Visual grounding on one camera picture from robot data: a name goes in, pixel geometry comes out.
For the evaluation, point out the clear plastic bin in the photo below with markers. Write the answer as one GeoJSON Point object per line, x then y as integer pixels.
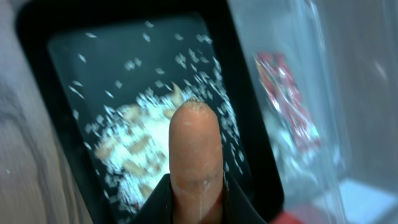
{"type": "Point", "coordinates": [343, 56]}

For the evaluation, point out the rice and food scraps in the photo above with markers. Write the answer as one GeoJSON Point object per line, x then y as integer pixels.
{"type": "Point", "coordinates": [125, 83]}

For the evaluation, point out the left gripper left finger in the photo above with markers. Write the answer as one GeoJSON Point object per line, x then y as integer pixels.
{"type": "Point", "coordinates": [158, 207]}

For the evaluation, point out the black plastic tray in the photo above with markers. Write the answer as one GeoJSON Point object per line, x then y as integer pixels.
{"type": "Point", "coordinates": [43, 27]}

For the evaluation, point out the orange carrot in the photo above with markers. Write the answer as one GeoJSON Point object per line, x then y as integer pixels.
{"type": "Point", "coordinates": [196, 164]}

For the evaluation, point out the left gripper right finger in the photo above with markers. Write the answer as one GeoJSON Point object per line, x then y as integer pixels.
{"type": "Point", "coordinates": [237, 209]}

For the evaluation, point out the red serving tray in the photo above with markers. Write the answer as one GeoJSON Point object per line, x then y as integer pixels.
{"type": "Point", "coordinates": [301, 214]}

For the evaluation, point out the red snack wrapper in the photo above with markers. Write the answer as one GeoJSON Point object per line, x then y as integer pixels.
{"type": "Point", "coordinates": [285, 98]}

